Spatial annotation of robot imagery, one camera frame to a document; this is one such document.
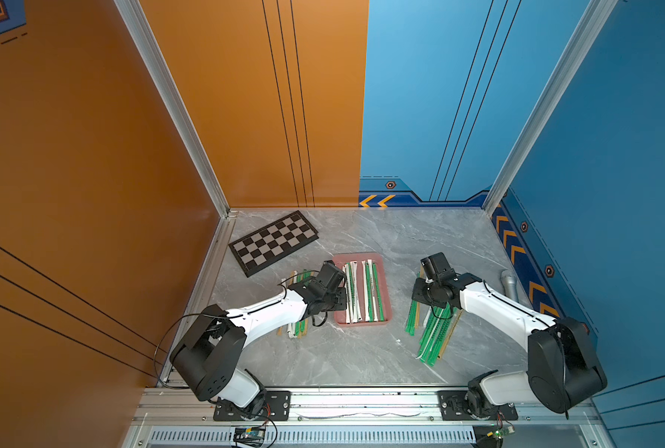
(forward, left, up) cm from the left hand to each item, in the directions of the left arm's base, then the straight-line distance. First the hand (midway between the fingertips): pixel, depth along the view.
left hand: (345, 294), depth 88 cm
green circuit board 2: (-35, -40, -5) cm, 53 cm away
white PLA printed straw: (+7, -1, -5) cm, 9 cm away
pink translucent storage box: (+2, -11, -5) cm, 13 cm away
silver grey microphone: (+6, -56, -3) cm, 56 cm away
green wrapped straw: (-7, -21, -2) cm, 22 cm away
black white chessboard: (+22, +29, -3) cm, 37 cm away
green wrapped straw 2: (-8, -29, -5) cm, 31 cm away
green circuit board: (-37, +24, -8) cm, 45 cm away
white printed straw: (-3, -3, -4) cm, 6 cm away
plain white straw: (+3, -7, -5) cm, 9 cm away
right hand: (+1, -23, -1) cm, 23 cm away
